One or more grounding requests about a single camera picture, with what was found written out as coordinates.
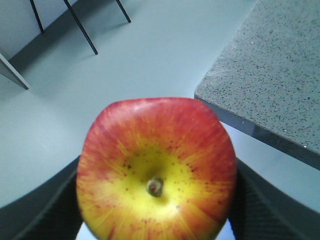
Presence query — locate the red yellow apple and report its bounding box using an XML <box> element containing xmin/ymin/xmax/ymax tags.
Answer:
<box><xmin>76</xmin><ymin>97</ymin><xmax>237</xmax><ymax>240</ymax></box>

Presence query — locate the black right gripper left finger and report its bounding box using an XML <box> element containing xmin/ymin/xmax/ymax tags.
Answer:
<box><xmin>0</xmin><ymin>158</ymin><xmax>83</xmax><ymax>240</ymax></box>

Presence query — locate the black metal stand leg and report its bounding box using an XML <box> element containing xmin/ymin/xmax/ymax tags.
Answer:
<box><xmin>63</xmin><ymin>0</ymin><xmax>98</xmax><ymax>55</ymax></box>

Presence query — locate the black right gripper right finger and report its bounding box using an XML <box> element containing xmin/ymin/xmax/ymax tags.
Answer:
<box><xmin>228</xmin><ymin>159</ymin><xmax>320</xmax><ymax>240</ymax></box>

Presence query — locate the grey speckled kitchen counter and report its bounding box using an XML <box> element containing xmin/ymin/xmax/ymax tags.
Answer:
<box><xmin>194</xmin><ymin>0</ymin><xmax>320</xmax><ymax>169</ymax></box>

